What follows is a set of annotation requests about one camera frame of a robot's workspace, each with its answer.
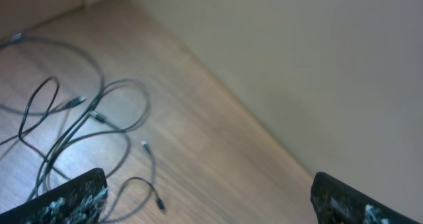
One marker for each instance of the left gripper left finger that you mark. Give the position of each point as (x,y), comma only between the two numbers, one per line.
(78,201)

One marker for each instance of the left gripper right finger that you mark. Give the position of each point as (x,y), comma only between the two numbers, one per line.
(335,202)

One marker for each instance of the black cable white plug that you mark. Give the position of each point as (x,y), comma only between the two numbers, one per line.
(48,159)

